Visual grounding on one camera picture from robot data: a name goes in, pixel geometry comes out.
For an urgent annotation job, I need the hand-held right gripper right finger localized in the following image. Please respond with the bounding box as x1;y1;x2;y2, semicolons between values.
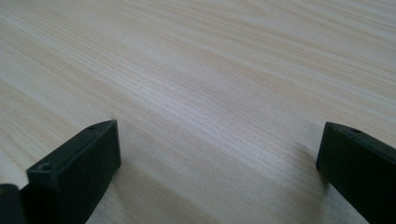
315;121;396;224

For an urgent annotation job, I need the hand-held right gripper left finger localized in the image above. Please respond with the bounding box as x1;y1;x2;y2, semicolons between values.
19;119;122;224

